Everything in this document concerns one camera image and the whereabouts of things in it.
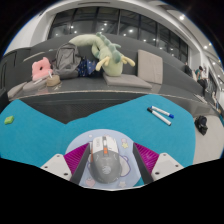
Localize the dark glass window wall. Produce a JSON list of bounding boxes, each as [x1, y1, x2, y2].
[[48, 6, 189, 66]]

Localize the green eraser block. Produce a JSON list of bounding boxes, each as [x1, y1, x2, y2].
[[3, 115, 15, 126]]

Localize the green dragon plush toy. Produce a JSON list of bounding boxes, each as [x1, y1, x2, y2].
[[68, 31, 136, 77]]

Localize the tan round pouch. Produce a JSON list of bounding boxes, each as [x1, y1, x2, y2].
[[45, 74, 62, 88]]

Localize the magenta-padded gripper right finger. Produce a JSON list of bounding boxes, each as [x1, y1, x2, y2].
[[132, 143, 184, 186]]

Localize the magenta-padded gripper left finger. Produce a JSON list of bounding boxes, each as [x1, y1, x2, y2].
[[40, 143, 92, 186]]

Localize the dark blue patterned bag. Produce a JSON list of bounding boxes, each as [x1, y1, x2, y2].
[[77, 58, 98, 78]]

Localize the flat grey square cushion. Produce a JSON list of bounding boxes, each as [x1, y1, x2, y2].
[[102, 72, 153, 90]]

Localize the pink plush cushion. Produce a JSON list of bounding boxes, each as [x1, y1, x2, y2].
[[31, 56, 54, 81]]

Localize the person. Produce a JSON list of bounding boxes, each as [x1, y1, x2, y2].
[[194, 65, 209, 88]]

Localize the white marker with black cap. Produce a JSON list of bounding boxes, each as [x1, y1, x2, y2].
[[147, 107, 173, 127]]

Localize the round light blue mouse pad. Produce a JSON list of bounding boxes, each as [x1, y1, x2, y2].
[[64, 129, 146, 188]]

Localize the upright beige square cushion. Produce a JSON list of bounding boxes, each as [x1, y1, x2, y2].
[[136, 49, 164, 85]]

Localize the grey backpack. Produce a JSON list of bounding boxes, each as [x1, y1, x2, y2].
[[51, 42, 83, 80]]

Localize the grey and white computer mouse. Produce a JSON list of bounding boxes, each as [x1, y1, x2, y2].
[[88, 134, 123, 184]]

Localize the flat light grey cushion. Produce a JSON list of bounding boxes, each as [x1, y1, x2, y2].
[[7, 82, 28, 99]]

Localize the dark grey tiered bench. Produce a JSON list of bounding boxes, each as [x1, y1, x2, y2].
[[0, 33, 224, 124]]

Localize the ceiling spot lights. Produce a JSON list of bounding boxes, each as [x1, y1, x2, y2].
[[126, 13, 221, 64]]

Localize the round grey seat cushion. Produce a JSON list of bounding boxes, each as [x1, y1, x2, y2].
[[22, 78, 49, 93]]

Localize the black bag on floor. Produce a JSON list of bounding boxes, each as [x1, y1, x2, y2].
[[194, 115, 209, 136]]

